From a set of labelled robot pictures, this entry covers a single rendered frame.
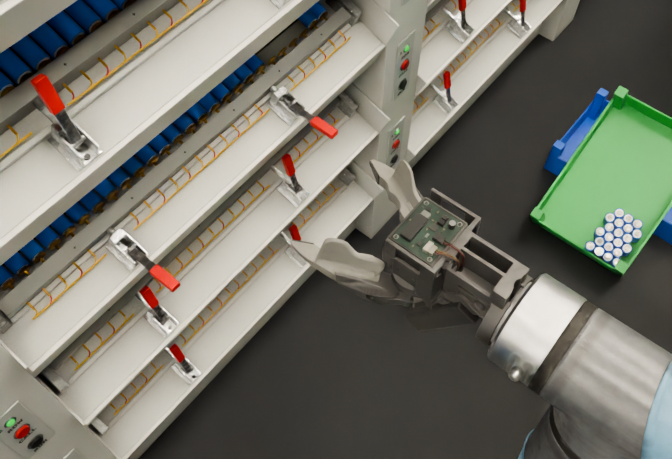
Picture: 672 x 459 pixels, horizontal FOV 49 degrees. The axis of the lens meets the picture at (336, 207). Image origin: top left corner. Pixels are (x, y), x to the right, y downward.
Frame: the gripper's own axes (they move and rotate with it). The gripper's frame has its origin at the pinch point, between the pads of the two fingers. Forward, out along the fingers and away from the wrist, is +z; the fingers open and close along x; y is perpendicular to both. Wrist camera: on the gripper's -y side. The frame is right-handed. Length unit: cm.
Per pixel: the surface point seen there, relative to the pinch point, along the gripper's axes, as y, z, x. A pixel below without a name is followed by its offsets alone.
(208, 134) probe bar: -6.2, 21.1, -1.5
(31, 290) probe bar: -6.2, 20.8, 24.7
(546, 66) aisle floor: -65, 15, -92
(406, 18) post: -9.2, 16.3, -34.5
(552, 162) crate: -62, -1, -67
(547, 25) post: -61, 21, -100
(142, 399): -48, 22, 22
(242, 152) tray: -9.9, 18.4, -3.9
